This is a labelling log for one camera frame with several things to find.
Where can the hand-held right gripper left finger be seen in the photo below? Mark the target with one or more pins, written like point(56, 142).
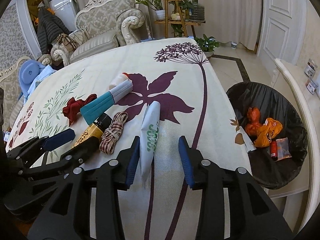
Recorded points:
point(131, 165)

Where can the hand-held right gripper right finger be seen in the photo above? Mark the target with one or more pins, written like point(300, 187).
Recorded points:
point(187, 165)

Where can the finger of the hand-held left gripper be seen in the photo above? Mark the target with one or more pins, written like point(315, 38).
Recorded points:
point(75, 156)
point(60, 138)

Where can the brown bottle yellow label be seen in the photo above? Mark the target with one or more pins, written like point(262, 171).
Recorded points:
point(92, 131)

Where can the white packet green print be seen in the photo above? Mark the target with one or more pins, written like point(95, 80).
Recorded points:
point(150, 135)

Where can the white paper piece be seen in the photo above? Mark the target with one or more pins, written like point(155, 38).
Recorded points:
point(248, 142)

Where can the crinkled red-orange plastic bag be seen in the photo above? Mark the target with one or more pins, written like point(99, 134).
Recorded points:
point(252, 127)

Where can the light orange plastic bag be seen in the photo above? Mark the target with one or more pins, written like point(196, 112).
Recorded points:
point(266, 132)

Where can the small red bottle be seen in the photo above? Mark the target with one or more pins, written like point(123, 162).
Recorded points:
point(273, 150)

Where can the clear wrapper orange print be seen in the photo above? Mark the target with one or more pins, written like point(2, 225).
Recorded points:
point(283, 150)

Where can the trash bin black liner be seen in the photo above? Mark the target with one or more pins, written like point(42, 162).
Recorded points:
point(265, 95)

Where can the dark red cloth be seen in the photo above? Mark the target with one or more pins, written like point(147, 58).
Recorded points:
point(73, 107)

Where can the plaid ribbon bundle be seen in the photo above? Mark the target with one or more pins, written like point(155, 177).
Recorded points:
point(112, 135)

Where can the light blue cloth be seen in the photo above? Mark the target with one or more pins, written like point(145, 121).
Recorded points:
point(42, 77)

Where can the blue round cushion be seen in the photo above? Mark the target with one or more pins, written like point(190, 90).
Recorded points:
point(28, 73)

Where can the ornate cream sofa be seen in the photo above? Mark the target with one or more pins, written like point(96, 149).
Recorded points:
point(10, 85)

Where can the white bottle red cap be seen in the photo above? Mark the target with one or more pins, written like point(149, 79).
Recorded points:
point(117, 81)

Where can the plaid brown bag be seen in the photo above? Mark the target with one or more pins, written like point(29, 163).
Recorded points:
point(66, 41)

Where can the ornate cream armchair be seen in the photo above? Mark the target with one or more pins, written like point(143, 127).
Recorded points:
point(100, 42)

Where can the dark puffer jacket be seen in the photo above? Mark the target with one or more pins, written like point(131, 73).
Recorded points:
point(50, 27)

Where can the leafy floor plant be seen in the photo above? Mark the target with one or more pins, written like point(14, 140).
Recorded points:
point(207, 45)

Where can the white carved side table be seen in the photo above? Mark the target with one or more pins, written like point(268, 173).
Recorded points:
point(300, 110)

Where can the small white cup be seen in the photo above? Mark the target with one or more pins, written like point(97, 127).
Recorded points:
point(234, 45)

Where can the white standing appliance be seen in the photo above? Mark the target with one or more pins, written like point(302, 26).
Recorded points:
point(62, 7)

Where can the small green shelf plant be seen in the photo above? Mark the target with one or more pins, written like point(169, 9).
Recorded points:
point(178, 31)

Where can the wooden plant stand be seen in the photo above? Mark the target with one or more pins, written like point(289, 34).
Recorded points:
point(183, 23)

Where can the small printed box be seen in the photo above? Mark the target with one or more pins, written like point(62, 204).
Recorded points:
point(310, 68)
point(313, 87)

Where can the pale yellow ornament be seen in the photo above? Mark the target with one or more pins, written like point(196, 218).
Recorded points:
point(175, 16)

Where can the potted plant dark pot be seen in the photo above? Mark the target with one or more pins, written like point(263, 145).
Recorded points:
point(197, 11)

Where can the beige curtain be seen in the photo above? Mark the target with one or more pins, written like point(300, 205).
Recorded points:
point(225, 5)

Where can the white panelled door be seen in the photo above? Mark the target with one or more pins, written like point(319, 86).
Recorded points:
point(277, 17)

